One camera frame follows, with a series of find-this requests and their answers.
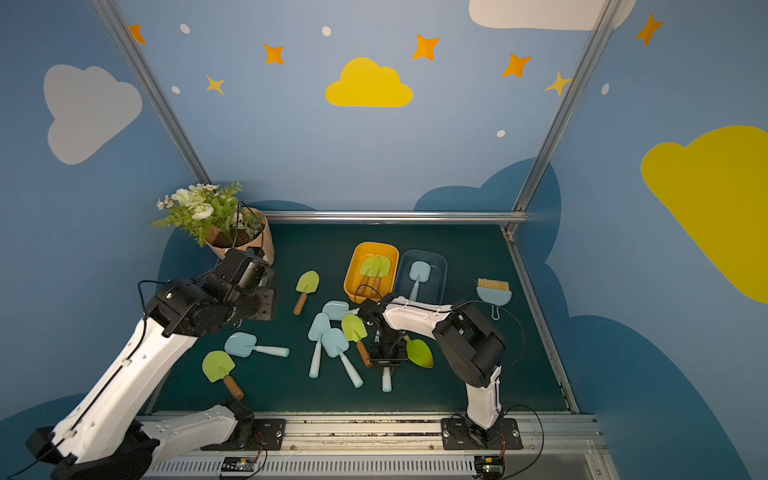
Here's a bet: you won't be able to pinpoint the green shovel wooden handle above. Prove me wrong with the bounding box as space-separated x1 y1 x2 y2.
293 270 320 316
372 256 391 292
356 255 380 295
341 314 373 368

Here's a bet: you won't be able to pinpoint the blue dustpan brush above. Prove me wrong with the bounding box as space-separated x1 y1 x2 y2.
476 278 512 321

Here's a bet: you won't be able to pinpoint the yellow storage box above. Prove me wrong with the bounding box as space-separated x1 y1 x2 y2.
344 241 399 304

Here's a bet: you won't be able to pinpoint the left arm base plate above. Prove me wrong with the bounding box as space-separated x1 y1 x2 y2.
201 419 286 451

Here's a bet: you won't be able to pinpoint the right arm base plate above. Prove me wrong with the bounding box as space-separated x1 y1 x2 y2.
440 414 523 451

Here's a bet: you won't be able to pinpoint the right controller board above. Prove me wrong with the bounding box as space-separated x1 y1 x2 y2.
473 456 505 480

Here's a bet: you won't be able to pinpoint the blue-grey storage box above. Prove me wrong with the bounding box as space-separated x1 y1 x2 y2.
393 249 448 305

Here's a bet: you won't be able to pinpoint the blue shovel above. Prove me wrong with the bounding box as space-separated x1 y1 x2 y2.
224 332 290 358
409 260 431 302
381 366 392 393
321 328 364 388
308 312 331 379

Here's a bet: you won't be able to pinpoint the terracotta pot with flowers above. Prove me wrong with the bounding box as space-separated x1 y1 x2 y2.
151 182 275 265

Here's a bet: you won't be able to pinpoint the green trowel yellow handle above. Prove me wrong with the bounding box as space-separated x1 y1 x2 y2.
404 336 434 369

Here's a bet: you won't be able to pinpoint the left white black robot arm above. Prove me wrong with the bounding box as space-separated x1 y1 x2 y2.
26 247 274 479

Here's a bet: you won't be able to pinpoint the aluminium front rail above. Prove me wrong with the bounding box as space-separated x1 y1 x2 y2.
144 411 619 479

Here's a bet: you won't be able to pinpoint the left controller board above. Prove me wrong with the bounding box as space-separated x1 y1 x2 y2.
218 456 260 479

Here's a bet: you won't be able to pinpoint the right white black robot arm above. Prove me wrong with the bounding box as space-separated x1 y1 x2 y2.
357 294 506 432

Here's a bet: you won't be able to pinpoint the green shovel corner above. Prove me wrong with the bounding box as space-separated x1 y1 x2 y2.
202 350 244 401

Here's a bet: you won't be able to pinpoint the green shovel wooden handle back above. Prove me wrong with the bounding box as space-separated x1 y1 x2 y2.
293 270 320 316

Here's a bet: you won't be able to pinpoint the controller board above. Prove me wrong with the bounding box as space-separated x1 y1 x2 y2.
218 456 260 479
473 456 505 480

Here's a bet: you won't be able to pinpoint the blue shovel lying sideways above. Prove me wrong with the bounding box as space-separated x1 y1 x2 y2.
322 300 358 321

